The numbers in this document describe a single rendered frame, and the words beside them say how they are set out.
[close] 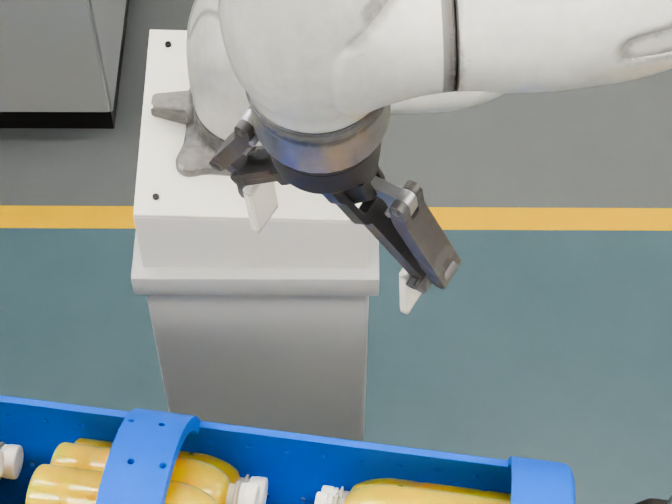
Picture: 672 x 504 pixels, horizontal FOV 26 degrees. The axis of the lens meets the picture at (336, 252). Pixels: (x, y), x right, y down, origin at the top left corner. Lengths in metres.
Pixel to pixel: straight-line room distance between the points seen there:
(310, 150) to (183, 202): 0.92
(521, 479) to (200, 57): 0.60
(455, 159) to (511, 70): 2.46
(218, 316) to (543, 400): 1.12
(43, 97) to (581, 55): 2.49
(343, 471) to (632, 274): 1.57
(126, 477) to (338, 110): 0.71
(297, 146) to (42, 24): 2.20
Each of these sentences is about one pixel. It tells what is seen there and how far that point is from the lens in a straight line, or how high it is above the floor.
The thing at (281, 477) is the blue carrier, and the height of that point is 1.04.
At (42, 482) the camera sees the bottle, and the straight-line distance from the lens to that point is 1.52.
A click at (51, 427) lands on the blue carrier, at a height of 1.07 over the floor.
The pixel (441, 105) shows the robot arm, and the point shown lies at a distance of 1.72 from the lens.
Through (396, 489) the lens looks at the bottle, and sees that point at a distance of 1.55.
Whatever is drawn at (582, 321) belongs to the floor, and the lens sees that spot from 3.05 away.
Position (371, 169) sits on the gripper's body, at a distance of 0.96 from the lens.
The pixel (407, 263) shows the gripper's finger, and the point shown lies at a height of 1.69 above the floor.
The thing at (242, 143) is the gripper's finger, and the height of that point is 1.76.
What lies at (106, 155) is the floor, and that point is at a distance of 3.31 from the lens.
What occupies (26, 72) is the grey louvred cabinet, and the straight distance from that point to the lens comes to 3.19.
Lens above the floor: 2.55
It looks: 55 degrees down
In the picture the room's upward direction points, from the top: straight up
